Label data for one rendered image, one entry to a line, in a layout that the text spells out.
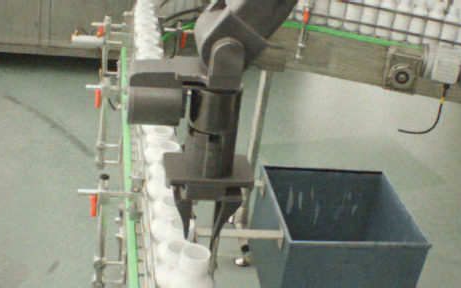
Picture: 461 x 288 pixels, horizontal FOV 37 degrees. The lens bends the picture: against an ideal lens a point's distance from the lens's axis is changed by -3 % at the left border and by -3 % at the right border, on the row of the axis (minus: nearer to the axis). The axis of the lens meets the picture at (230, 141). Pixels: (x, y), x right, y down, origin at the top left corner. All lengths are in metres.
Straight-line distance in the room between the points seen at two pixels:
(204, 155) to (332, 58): 1.87
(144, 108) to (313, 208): 1.04
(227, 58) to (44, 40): 3.68
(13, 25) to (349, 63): 2.35
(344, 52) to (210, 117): 1.88
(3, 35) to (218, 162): 3.66
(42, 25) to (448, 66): 2.62
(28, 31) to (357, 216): 2.95
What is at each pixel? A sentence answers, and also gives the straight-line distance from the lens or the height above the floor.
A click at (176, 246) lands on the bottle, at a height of 1.15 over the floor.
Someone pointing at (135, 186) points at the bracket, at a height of 1.10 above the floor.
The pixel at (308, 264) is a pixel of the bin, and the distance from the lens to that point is 1.45.
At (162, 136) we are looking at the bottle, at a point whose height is 1.16.
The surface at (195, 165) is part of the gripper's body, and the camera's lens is 0.80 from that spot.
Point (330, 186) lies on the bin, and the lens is 1.72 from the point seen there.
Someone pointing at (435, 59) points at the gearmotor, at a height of 1.01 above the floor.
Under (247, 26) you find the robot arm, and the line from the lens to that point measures 0.72.
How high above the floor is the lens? 1.72
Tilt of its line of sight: 27 degrees down
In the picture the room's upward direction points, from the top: 9 degrees clockwise
